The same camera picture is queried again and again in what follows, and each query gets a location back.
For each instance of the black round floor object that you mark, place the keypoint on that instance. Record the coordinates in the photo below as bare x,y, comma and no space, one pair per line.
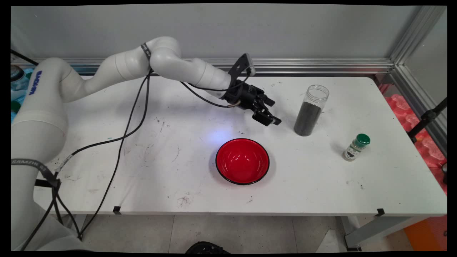
205,248

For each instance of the red plastic wrapped packs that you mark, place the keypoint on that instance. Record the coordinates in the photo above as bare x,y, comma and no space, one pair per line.
400,105

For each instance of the clear bottle dark lid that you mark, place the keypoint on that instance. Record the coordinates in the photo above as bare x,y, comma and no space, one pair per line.
16,76

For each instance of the small spice bottle green cap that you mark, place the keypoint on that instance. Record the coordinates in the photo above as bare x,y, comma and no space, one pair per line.
354,148

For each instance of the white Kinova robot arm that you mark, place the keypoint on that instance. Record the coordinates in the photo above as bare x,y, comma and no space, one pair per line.
43,107

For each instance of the grey metal table leg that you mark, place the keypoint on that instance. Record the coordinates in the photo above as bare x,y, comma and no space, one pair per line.
378,228

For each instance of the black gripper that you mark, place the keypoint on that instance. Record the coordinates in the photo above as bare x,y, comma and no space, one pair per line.
244,97

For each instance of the black tripod stand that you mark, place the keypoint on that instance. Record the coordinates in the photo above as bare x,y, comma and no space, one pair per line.
428,115

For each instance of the aluminium frame upright post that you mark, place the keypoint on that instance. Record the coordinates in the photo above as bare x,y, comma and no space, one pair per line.
417,34

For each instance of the clear plastic jar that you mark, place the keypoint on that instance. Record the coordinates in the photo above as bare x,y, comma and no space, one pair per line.
309,116

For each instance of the green round lid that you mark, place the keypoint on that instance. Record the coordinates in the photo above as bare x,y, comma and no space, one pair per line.
15,106

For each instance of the aluminium frame rail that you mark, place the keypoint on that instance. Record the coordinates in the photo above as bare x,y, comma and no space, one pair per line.
321,66
407,84

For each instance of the red bowl with black rim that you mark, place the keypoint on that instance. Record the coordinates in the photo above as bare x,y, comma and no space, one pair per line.
242,160

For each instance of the blue cloth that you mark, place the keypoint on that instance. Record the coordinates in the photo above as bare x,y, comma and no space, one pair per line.
22,96

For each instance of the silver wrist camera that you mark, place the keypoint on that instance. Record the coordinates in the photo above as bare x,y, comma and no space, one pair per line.
251,65

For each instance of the orange box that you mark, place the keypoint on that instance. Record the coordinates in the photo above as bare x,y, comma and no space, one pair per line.
425,235

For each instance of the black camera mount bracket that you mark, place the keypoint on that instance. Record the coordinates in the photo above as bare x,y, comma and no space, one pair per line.
238,67

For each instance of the black tape piece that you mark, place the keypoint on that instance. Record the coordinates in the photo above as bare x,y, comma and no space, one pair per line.
116,210
380,212

